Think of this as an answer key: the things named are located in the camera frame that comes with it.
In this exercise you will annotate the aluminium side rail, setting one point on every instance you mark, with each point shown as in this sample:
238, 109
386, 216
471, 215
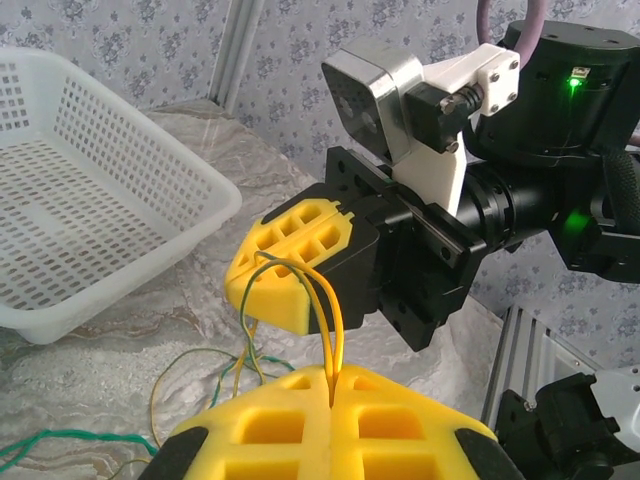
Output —
530, 350

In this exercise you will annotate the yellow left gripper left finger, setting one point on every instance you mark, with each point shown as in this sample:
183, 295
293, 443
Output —
320, 425

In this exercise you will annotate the white plastic mesh basket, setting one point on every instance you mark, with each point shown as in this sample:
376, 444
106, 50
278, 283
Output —
220, 200

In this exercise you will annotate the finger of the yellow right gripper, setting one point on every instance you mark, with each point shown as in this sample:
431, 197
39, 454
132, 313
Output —
275, 300
267, 235

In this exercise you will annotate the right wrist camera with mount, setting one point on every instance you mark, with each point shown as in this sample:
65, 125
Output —
370, 85

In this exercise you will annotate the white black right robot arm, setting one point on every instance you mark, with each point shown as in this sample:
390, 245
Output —
550, 90

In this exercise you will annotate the aluminium frame post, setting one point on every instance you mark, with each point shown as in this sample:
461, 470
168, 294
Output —
235, 50

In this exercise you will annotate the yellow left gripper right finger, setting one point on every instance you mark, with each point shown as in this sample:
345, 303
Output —
345, 450

